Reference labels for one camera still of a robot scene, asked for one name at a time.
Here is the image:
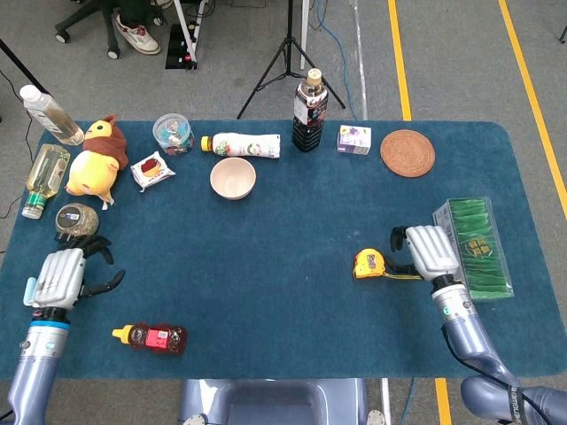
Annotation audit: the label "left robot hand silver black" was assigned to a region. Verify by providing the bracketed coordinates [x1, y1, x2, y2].
[28, 234, 127, 311]

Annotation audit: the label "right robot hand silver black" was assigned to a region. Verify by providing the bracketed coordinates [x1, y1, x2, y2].
[388, 224, 462, 283]

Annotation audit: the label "yellow tape measure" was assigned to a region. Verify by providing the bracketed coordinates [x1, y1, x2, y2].
[352, 248, 424, 282]

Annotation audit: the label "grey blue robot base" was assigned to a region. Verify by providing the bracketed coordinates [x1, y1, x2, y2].
[176, 377, 391, 425]

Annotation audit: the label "clear box green tea packets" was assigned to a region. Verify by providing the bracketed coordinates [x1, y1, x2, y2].
[431, 197, 515, 303]

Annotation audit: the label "round jar of grains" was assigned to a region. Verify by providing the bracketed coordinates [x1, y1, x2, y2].
[54, 202, 100, 244]

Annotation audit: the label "round woven coaster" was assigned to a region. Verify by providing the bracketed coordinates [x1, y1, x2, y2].
[379, 128, 437, 179]

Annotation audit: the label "yellowish bottle green cap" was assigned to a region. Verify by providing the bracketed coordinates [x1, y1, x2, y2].
[20, 143, 72, 220]

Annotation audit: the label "yellow chick plush brown scarf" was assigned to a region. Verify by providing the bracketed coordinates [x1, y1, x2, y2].
[65, 114, 130, 211]

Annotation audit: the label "small purple white box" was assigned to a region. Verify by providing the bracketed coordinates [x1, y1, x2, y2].
[336, 124, 373, 156]

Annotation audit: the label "white snack packet red cake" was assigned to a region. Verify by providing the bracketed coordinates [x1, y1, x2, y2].
[130, 151, 177, 194]

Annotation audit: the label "clear bottle white cap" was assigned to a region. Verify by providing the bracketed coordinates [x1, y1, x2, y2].
[19, 84, 85, 147]

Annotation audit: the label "blue table mat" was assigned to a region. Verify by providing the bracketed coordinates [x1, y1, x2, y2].
[0, 120, 567, 381]

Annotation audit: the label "black stacked cups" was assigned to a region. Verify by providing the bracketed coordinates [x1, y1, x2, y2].
[291, 67, 330, 153]

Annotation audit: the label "clear round jar colourful contents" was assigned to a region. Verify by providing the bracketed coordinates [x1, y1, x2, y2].
[151, 112, 196, 157]

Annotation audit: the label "beige bowl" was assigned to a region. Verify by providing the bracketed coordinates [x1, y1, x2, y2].
[209, 157, 258, 201]

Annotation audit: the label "white drink bottle yellow cap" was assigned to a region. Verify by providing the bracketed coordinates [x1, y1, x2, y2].
[200, 132, 282, 159]

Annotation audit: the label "black slanted pole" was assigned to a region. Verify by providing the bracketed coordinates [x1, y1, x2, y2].
[0, 38, 50, 95]

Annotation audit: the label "white pole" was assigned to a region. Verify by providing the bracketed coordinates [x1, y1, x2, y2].
[300, 0, 310, 70]

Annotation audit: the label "black tripod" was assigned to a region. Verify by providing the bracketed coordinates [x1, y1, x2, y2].
[236, 0, 346, 120]

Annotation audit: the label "seated person dark clothes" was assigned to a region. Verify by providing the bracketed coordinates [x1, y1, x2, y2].
[115, 0, 162, 55]

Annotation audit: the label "black power strip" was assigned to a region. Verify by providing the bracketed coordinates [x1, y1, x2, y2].
[165, 22, 198, 71]

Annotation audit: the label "black office chair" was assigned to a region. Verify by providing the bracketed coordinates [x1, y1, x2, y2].
[54, 0, 165, 60]

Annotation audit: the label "white stand leg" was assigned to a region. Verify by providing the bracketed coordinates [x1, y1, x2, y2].
[172, 0, 209, 57]

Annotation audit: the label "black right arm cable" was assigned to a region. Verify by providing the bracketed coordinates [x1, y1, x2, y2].
[440, 325, 550, 425]

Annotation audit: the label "blue floor cable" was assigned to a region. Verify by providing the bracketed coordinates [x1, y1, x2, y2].
[309, 0, 361, 121]

